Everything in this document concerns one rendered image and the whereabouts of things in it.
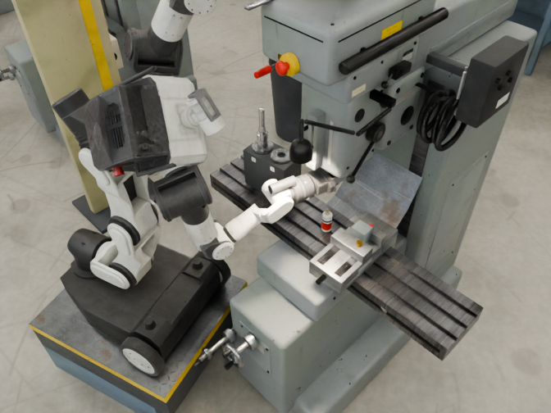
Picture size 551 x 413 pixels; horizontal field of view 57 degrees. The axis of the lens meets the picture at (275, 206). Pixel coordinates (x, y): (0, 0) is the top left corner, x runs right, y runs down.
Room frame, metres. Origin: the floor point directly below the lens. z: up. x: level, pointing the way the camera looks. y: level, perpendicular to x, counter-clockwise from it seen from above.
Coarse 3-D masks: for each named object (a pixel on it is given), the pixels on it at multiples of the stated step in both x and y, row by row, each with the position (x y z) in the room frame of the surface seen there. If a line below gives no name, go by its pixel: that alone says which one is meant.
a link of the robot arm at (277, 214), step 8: (280, 200) 1.24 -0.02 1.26; (288, 200) 1.24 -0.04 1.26; (256, 208) 1.24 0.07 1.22; (272, 208) 1.22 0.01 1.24; (280, 208) 1.22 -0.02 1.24; (288, 208) 1.24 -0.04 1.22; (256, 216) 1.22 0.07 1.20; (264, 216) 1.20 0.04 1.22; (272, 216) 1.21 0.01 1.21; (280, 216) 1.22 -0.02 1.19
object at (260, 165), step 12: (252, 144) 1.73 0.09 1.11; (276, 144) 1.73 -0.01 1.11; (252, 156) 1.66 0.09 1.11; (264, 156) 1.65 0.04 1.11; (276, 156) 1.63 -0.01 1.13; (288, 156) 1.63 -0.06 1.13; (252, 168) 1.67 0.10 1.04; (264, 168) 1.62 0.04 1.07; (276, 168) 1.58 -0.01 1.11; (288, 168) 1.58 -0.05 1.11; (300, 168) 1.64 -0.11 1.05; (252, 180) 1.67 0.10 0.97; (264, 180) 1.62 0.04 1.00
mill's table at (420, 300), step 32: (224, 192) 1.69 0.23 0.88; (256, 192) 1.64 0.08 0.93; (288, 224) 1.44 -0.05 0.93; (320, 224) 1.44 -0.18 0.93; (384, 256) 1.26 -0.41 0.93; (352, 288) 1.15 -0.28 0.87; (384, 288) 1.12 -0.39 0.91; (416, 288) 1.11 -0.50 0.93; (448, 288) 1.10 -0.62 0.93; (416, 320) 0.97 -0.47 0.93; (448, 320) 0.97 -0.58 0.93; (448, 352) 0.88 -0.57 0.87
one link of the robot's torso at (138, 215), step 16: (80, 160) 1.35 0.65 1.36; (96, 176) 1.32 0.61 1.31; (112, 176) 1.38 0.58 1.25; (128, 176) 1.36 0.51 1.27; (144, 176) 1.41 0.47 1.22; (112, 192) 1.31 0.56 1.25; (128, 192) 1.39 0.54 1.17; (144, 192) 1.40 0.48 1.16; (112, 208) 1.36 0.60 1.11; (128, 208) 1.32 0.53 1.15; (144, 208) 1.37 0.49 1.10; (128, 224) 1.32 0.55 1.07; (144, 224) 1.35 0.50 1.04
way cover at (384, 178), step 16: (368, 160) 1.70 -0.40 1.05; (384, 160) 1.66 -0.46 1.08; (368, 176) 1.65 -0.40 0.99; (384, 176) 1.62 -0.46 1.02; (400, 176) 1.58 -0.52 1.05; (416, 176) 1.54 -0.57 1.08; (336, 192) 1.67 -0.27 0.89; (352, 192) 1.64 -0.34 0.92; (368, 192) 1.61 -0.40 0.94; (384, 192) 1.58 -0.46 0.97; (400, 192) 1.54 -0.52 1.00; (416, 192) 1.51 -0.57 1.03; (336, 208) 1.59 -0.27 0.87; (352, 208) 1.58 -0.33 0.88; (368, 208) 1.55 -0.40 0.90; (384, 208) 1.52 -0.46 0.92
